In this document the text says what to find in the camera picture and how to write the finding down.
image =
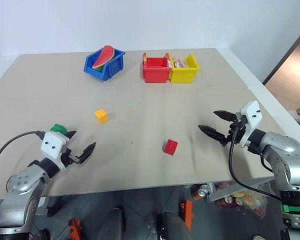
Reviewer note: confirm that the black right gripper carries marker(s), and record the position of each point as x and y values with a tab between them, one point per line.
236	132

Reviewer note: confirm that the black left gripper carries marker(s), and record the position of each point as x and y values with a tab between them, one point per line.
70	158

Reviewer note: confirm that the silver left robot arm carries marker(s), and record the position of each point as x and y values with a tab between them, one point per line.
21	183

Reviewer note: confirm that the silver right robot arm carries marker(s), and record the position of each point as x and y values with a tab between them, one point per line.
282	155

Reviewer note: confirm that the green toy block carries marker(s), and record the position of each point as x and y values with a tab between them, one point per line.
58	128

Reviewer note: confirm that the yellow toy block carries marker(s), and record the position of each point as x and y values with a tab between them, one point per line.
101	116

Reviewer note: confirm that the red toy block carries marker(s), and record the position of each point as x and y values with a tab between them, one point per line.
171	147

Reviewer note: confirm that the yellow plastic storage bin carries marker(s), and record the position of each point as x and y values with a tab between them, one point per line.
182	75

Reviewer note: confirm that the silver-topped drink can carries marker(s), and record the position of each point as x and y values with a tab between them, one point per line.
203	192

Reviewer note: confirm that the red wrapped snack packet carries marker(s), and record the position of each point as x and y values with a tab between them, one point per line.
180	63

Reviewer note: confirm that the grey metal table leg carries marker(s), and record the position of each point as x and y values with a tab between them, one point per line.
43	207

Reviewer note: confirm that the orange drink can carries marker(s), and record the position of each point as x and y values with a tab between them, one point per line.
196	195

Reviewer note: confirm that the red drink can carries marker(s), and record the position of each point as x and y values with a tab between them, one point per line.
228	199

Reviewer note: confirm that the yellow snack bag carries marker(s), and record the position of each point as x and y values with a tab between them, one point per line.
247	198

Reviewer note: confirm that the red plastic storage bin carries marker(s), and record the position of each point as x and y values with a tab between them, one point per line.
156	73

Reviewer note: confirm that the blue plastic storage bin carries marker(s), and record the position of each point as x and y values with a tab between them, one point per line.
112	66

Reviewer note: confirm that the orange black clamp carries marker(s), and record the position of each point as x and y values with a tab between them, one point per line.
73	228
187	212

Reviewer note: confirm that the toy watermelon slice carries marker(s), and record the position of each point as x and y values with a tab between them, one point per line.
103	57

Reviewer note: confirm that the dark rounded shape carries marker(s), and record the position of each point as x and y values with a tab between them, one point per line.
173	226

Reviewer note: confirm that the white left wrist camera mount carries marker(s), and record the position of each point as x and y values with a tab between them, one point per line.
52	145

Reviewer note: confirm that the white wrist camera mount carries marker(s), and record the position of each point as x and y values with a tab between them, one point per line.
252	115
52	145

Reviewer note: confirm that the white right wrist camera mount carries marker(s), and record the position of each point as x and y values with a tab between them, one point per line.
252	115

